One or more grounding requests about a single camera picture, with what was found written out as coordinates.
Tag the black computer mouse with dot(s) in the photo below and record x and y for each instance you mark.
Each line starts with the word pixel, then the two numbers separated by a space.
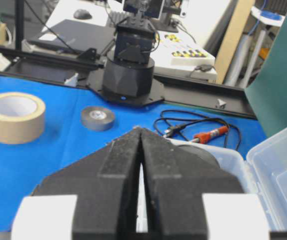
pixel 82 14

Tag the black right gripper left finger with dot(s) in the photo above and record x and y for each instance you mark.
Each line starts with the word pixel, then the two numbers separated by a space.
pixel 92 199

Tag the black aluminium frame rail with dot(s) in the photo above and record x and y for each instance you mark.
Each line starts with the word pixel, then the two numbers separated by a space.
pixel 51 69

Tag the grey tape roll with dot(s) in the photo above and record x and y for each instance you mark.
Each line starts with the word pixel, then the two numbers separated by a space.
pixel 97 118

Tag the white tray with yellow parts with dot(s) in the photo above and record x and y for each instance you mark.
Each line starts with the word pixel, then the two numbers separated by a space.
pixel 179 49

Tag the beige masking tape roll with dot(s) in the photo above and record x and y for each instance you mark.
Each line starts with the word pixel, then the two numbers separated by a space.
pixel 22 118

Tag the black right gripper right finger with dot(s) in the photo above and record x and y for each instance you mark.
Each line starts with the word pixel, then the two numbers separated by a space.
pixel 194 199

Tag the blue table cloth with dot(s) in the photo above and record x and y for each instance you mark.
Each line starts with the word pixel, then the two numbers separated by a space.
pixel 65 140

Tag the black laptop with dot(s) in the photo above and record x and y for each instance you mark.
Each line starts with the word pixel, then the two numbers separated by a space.
pixel 79 36

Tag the dark green board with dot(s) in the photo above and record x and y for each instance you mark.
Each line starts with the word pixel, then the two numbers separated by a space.
pixel 267 94

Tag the clear plastic tool box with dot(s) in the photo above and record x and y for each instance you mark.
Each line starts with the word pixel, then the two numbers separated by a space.
pixel 262 172

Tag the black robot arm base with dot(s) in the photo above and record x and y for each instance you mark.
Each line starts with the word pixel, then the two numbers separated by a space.
pixel 128 74

